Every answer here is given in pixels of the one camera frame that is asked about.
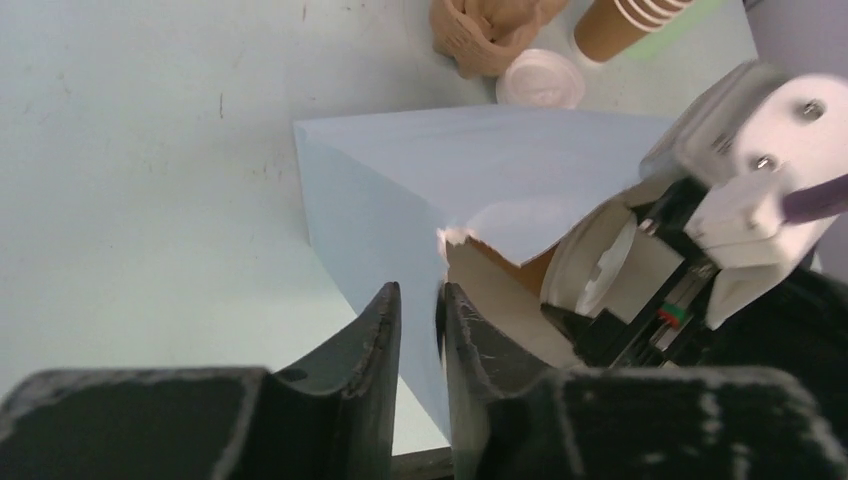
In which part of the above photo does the white cup lid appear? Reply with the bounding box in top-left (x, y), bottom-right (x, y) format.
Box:
top-left (540, 200), bottom-right (637, 316)

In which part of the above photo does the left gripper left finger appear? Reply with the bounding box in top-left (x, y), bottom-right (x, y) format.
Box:
top-left (1, 282), bottom-right (401, 479)

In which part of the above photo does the white paper bag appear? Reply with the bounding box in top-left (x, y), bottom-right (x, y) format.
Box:
top-left (293, 105), bottom-right (671, 434)

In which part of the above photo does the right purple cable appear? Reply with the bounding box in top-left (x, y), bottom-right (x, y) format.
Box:
top-left (780, 173), bottom-right (848, 227)

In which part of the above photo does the stack of paper cups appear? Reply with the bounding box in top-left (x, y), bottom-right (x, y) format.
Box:
top-left (573, 0), bottom-right (694, 63)

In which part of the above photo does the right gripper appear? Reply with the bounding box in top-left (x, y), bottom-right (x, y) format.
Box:
top-left (543, 179), bottom-right (847, 438)

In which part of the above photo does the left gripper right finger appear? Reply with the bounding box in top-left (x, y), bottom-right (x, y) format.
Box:
top-left (437, 283), bottom-right (847, 479)

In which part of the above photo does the brown paper coffee cup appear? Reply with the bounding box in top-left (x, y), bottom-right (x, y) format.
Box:
top-left (470, 239), bottom-right (559, 300)

